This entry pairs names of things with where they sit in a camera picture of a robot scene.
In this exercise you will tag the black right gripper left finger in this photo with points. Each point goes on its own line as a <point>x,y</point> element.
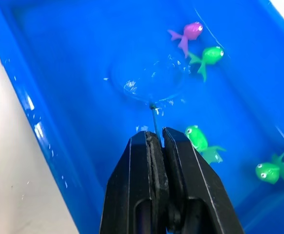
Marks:
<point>129,185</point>

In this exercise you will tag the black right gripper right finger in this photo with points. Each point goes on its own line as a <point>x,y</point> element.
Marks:
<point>193,185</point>

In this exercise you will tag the small blue fishing net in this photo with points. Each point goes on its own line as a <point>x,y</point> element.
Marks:
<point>155,119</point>

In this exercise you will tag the green toy fish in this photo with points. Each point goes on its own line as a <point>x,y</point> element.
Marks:
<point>269,171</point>
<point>210,57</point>
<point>199,140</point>

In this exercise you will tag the blue plastic tub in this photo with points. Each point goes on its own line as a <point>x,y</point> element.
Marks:
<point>88,80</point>

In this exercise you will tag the pink toy fish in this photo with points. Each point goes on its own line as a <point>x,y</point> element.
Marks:
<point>190,33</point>

